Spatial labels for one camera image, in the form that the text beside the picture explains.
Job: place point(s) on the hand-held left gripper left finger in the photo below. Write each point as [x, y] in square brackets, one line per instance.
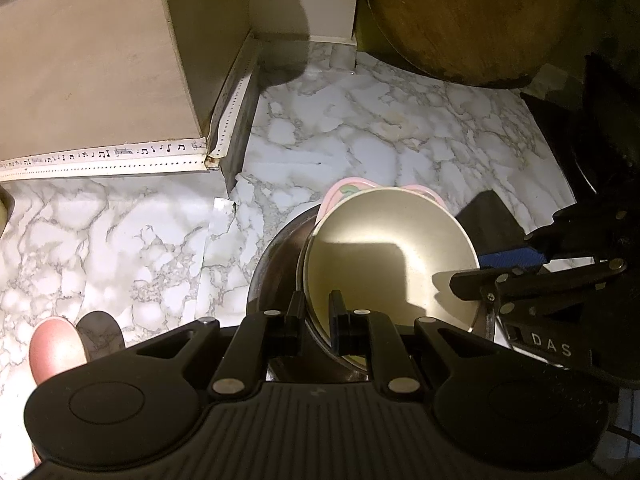
[295, 320]

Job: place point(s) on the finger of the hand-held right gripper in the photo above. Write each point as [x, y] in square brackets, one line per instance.
[525, 282]
[575, 235]

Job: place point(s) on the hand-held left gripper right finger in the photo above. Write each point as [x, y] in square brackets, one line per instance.
[340, 325]

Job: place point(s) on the stainless steel pot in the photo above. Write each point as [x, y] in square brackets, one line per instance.
[280, 260]

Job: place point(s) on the white floral bowl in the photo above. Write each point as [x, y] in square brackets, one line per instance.
[380, 230]

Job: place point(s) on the pink bear-shaped plate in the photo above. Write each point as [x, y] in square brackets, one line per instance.
[55, 350]

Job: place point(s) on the black appliance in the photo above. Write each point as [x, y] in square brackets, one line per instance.
[600, 135]

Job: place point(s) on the pink floral plate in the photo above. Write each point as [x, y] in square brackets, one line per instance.
[345, 189]

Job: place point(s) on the music-note trim strip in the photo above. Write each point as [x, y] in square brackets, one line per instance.
[230, 110]
[100, 157]

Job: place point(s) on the round wooden cutting board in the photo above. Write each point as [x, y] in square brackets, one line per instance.
[470, 20]

